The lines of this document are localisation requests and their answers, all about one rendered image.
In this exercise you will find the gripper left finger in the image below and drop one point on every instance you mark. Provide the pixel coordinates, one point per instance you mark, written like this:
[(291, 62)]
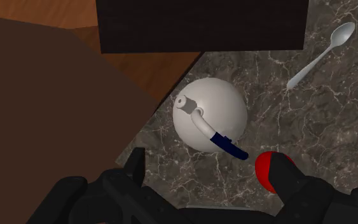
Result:
[(121, 189)]

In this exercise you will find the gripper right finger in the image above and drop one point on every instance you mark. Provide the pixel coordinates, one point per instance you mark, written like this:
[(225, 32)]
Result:
[(302, 192)]

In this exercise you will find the red ball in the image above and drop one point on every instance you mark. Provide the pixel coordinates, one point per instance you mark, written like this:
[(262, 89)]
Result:
[(261, 172)]

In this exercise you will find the brown furniture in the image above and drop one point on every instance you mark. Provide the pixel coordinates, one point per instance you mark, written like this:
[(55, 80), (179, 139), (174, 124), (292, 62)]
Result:
[(51, 114)]

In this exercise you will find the silver spoon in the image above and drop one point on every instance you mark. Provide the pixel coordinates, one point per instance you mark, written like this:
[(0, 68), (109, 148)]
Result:
[(318, 57)]

